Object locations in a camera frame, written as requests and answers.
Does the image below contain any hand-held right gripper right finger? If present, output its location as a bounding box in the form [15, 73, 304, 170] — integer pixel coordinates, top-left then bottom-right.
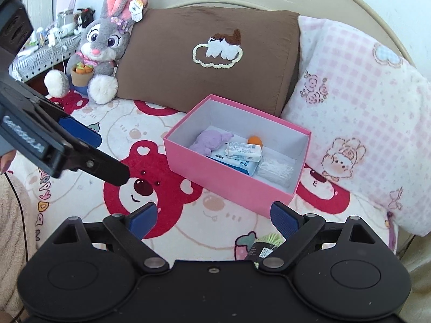
[259, 201, 377, 272]

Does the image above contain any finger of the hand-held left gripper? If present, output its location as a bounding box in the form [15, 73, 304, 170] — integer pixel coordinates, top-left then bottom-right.
[59, 114, 102, 149]
[67, 141, 131, 187]

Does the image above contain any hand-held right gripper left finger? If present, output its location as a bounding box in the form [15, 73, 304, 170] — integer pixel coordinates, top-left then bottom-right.
[52, 202, 171, 274]

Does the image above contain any green yarn ball black label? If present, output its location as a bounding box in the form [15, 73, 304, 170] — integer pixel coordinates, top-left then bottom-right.
[244, 232, 287, 262]

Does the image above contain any clear floss pick box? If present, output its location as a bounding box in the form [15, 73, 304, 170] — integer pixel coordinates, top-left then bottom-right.
[255, 156, 296, 187]

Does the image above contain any blue white wipes packet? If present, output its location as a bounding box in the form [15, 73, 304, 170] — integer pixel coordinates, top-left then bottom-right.
[206, 145, 260, 177]

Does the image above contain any pink cardboard box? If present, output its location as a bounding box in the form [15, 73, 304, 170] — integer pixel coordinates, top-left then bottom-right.
[163, 94, 312, 219]

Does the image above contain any white tissue packet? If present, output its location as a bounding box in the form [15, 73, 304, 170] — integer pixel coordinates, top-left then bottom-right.
[225, 142, 263, 162]

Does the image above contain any purple plush toy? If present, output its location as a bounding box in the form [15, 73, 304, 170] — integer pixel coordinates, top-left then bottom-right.
[189, 129, 234, 157]

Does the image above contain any person's left forearm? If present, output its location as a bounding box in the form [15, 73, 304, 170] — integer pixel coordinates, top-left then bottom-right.
[0, 171, 38, 317]

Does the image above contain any person's left hand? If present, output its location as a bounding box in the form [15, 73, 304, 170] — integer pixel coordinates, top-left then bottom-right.
[0, 149, 17, 176]

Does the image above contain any printed bear blanket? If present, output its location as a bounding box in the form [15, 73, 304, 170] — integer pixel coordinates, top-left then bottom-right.
[0, 92, 402, 267]

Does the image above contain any bedside table patterned cloth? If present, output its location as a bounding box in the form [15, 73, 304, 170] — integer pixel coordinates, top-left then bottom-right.
[12, 23, 85, 83]

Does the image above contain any grey rabbit plush toy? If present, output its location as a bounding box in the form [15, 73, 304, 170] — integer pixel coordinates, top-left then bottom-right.
[44, 0, 149, 105]

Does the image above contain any brown embroidered pillow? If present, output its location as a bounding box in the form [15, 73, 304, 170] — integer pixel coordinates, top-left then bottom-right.
[114, 7, 301, 118]

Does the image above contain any small dark plush dog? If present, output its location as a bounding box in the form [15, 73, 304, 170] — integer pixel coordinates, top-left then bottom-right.
[72, 8, 97, 36]

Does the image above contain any pink checked pillow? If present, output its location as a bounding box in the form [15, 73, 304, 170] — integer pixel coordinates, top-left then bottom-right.
[281, 15, 431, 237]

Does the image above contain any thin black cable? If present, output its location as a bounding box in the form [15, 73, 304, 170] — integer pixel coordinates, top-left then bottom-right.
[6, 174, 33, 323]

